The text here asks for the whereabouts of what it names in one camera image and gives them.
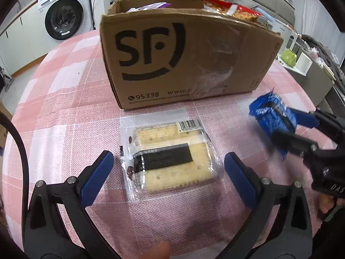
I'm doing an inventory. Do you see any person's left hand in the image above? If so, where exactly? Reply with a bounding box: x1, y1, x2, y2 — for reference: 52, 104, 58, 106
143, 241, 171, 259

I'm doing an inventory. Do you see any light blue folded cloth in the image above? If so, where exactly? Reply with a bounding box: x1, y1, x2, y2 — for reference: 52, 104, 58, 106
257, 11, 275, 30

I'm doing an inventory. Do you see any white rack with handle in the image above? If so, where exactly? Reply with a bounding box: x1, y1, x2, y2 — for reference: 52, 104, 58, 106
284, 31, 306, 56

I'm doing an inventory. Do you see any blue snack packet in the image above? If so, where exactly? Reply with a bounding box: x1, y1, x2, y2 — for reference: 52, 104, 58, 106
248, 88, 297, 162

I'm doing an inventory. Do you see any white washing machine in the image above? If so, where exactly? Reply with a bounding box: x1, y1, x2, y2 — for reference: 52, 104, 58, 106
38, 0, 93, 41

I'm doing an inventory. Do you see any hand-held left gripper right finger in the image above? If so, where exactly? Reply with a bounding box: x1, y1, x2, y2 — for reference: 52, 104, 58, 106
224, 152, 314, 259

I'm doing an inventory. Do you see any clear cracker packet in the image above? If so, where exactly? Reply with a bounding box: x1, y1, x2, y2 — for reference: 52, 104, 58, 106
120, 108, 225, 203

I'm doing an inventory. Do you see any green cup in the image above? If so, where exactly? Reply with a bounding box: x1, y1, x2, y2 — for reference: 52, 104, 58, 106
282, 48, 298, 66

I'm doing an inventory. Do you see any large brown cardboard box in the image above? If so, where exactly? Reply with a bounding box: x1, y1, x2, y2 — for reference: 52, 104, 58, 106
100, 0, 284, 110

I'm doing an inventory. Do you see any black cable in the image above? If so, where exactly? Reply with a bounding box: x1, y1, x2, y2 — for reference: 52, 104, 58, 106
0, 112, 31, 249

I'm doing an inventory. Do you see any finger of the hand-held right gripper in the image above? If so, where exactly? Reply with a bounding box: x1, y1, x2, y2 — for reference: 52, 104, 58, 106
271, 129, 319, 159
286, 108, 344, 141

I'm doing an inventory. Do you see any white box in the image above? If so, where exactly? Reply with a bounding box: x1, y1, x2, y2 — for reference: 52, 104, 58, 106
295, 52, 313, 76

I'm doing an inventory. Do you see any purple snack bag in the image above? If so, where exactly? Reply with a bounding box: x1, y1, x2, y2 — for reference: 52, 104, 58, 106
127, 2, 171, 13

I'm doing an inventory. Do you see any orange noodle snack bag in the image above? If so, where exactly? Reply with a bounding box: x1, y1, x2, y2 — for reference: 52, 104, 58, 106
201, 0, 263, 23

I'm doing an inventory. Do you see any white base cabinet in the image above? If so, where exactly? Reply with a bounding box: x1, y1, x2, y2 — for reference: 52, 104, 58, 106
0, 0, 50, 76

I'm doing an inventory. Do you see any grey fluffy coat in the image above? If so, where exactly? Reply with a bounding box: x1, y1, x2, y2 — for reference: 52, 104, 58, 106
300, 34, 345, 81

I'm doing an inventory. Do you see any pink checked tablecloth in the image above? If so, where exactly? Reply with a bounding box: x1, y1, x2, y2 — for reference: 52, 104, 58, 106
1, 30, 337, 259

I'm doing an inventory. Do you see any white air purifier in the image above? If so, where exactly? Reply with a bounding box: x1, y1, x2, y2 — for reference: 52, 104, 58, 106
272, 17, 295, 37

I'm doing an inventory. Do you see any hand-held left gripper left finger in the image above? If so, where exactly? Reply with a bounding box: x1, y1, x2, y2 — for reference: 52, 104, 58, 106
22, 150, 119, 259

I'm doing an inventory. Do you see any person's right hand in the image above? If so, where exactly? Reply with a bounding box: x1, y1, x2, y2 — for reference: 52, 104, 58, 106
318, 194, 339, 215

